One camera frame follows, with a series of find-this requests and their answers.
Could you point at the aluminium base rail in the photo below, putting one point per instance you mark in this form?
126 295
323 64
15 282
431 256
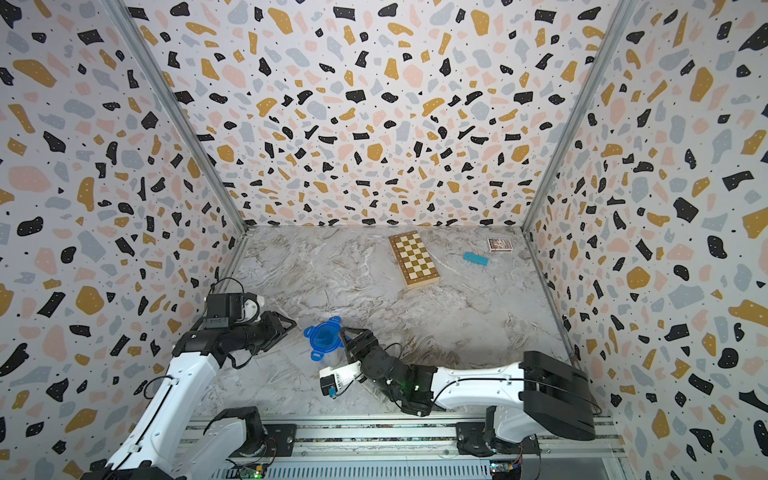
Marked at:
442 446

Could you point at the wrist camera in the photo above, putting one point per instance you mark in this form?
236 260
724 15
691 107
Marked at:
226 310
334 381

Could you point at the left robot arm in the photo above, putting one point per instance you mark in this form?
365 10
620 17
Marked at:
150 450

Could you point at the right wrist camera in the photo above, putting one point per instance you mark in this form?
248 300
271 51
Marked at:
334 381

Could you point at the playing card box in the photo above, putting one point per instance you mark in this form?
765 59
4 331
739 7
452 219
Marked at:
500 245

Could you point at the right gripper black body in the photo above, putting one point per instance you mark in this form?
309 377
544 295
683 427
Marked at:
368 355

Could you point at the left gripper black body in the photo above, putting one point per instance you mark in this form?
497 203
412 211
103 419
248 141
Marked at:
252 335

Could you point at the teal rectangular block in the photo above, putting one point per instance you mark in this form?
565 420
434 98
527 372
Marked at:
475 259

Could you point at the blue container lid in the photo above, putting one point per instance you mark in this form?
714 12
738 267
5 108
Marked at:
325 341

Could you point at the wooden chessboard box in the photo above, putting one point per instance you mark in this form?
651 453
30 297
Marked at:
414 260

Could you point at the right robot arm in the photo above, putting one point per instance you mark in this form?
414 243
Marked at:
536 395

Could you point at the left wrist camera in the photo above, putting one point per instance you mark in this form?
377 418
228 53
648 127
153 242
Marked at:
226 310

